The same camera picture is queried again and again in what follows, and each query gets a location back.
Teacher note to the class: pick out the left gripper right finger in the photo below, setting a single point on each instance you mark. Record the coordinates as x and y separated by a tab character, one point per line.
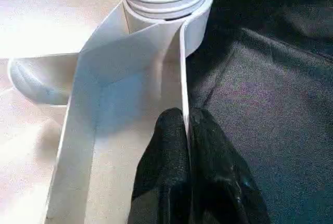
218	179

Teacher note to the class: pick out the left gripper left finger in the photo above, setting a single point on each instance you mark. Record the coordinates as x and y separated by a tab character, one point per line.
161	172

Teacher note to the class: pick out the white plastic table top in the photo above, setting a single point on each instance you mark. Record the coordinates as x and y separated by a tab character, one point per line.
52	20

